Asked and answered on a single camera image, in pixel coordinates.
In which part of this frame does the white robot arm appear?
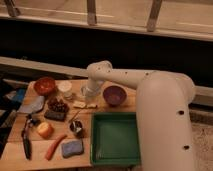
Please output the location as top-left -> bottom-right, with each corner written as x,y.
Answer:
82,61 -> 197,171

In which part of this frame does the purple bowl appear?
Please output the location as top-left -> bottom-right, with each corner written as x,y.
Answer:
103,85 -> 127,106

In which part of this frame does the red bowl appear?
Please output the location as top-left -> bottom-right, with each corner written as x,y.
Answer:
34,77 -> 56,96

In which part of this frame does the yellow banana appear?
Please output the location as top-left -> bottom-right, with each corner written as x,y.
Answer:
73,101 -> 98,109

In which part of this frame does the white cup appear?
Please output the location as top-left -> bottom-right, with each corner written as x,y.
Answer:
58,80 -> 72,98

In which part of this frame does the dark grape bunch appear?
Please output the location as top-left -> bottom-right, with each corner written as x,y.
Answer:
48,98 -> 69,113

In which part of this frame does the dark green sponge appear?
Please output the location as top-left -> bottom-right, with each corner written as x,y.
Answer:
44,110 -> 66,121

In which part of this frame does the small metal can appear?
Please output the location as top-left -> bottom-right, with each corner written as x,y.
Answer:
70,120 -> 84,138

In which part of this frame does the grey blue plate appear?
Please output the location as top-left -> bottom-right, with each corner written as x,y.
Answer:
18,96 -> 45,114

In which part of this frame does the green plastic tray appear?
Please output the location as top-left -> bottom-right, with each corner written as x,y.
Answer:
90,112 -> 141,166

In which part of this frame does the yellow apple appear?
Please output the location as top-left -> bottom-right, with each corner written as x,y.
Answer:
37,122 -> 54,138

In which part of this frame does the blue sponge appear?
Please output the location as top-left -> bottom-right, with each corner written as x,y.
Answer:
61,140 -> 84,158

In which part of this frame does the blue cloth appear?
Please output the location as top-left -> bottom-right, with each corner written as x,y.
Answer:
12,89 -> 26,102

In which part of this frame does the orange carrot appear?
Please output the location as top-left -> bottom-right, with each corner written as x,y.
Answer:
45,134 -> 67,160

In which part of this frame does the black handled tool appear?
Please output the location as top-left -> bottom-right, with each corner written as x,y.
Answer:
21,114 -> 38,160

